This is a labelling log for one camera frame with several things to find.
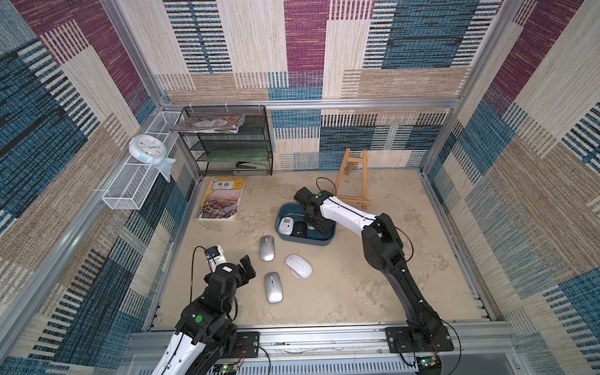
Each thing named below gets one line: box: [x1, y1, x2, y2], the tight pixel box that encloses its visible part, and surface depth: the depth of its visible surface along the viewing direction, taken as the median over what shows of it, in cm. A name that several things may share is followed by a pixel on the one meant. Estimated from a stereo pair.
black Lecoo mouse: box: [292, 221, 308, 238], surface depth 98 cm
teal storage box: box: [275, 202, 337, 247], surface depth 97 cm
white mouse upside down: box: [278, 216, 294, 236], surface depth 100 cm
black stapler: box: [235, 160, 267, 170], surface depth 113 cm
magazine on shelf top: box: [170, 114, 246, 134], surface depth 88 cm
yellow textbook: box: [195, 175, 247, 222], surface depth 111 cm
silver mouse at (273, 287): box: [264, 271, 284, 305], surface depth 87 cm
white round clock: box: [128, 133, 168, 165], surface depth 76 cm
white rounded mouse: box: [284, 253, 314, 280], surface depth 90 cm
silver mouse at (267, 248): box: [259, 235, 276, 263], surface depth 96 cm
